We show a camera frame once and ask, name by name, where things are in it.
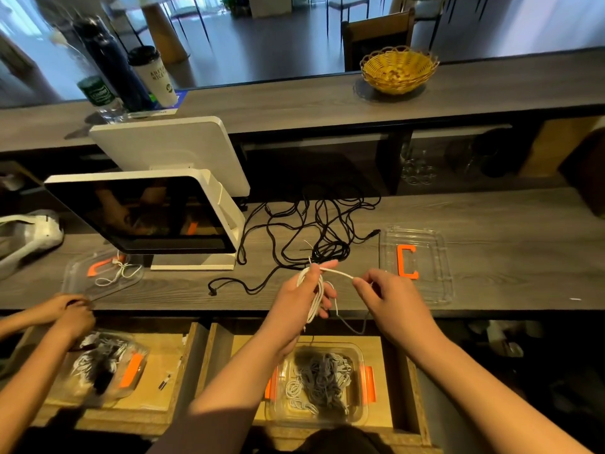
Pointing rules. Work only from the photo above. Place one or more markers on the person's right hand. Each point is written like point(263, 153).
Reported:
point(402, 312)

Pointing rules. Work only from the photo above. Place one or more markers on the person's left hand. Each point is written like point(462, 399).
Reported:
point(295, 315)

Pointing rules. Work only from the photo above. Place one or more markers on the clear container drawer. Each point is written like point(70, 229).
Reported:
point(277, 411)
point(71, 387)

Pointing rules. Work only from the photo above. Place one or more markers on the another person's forearm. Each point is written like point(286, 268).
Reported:
point(38, 392)
point(19, 324)

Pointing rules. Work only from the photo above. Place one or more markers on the person's right forearm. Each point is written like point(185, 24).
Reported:
point(501, 406)

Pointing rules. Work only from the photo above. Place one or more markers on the person's left forearm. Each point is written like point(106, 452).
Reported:
point(227, 406)

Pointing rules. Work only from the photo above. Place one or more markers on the wooden drawer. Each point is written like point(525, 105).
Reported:
point(189, 373)
point(411, 392)

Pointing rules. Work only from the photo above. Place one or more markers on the pile of white containers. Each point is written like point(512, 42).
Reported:
point(506, 340)

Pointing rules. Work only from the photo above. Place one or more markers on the small white connector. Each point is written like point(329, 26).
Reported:
point(164, 381)

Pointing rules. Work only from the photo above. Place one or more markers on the white touchscreen monitor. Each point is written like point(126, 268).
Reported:
point(142, 217)

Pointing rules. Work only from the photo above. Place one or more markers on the white customer display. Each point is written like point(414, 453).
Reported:
point(175, 156)

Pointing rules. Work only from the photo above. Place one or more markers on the grey wooden bar counter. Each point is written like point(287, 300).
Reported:
point(302, 104)

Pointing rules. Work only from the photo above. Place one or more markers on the flat cardboard sheet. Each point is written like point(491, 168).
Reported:
point(558, 146)

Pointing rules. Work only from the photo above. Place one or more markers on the yellow woven basket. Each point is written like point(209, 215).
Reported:
point(399, 71)

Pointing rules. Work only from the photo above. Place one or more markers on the blue white notebook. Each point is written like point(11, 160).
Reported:
point(180, 101)

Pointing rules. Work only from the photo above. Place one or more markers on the white headset device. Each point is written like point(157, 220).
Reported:
point(43, 231)

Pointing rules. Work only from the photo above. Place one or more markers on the white paper coffee cup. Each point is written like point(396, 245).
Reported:
point(154, 78)

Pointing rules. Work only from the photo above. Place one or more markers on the brown wooden chair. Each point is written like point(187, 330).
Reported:
point(378, 38)

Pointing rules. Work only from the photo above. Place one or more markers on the clear plastic water bottle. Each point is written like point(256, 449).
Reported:
point(99, 89)

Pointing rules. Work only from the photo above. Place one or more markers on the black metal chair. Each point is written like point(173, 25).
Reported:
point(348, 2)
point(425, 9)

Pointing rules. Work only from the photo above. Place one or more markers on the black thermos bottle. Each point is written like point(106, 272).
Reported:
point(118, 66)

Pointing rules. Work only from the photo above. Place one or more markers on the green potted plant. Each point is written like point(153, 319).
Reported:
point(232, 2)

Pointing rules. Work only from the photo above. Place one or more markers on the round wooden table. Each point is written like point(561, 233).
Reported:
point(161, 19)

